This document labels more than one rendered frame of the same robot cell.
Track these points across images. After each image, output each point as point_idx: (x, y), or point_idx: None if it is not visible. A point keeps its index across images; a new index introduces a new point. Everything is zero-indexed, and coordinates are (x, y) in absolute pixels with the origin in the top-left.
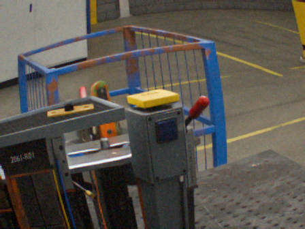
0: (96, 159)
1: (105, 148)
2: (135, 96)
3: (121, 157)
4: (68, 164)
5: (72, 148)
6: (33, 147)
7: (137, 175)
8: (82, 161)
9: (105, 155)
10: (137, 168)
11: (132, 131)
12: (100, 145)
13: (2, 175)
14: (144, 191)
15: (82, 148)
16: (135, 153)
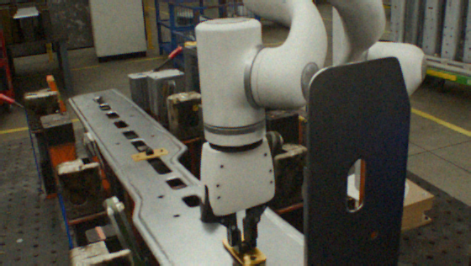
0: (128, 102)
1: (104, 102)
2: (194, 44)
3: (128, 98)
4: (129, 108)
5: (89, 110)
6: None
7: (197, 82)
8: (124, 105)
9: (118, 102)
10: (198, 77)
11: (197, 60)
12: (101, 102)
13: (146, 124)
14: (198, 89)
15: (92, 108)
16: (198, 70)
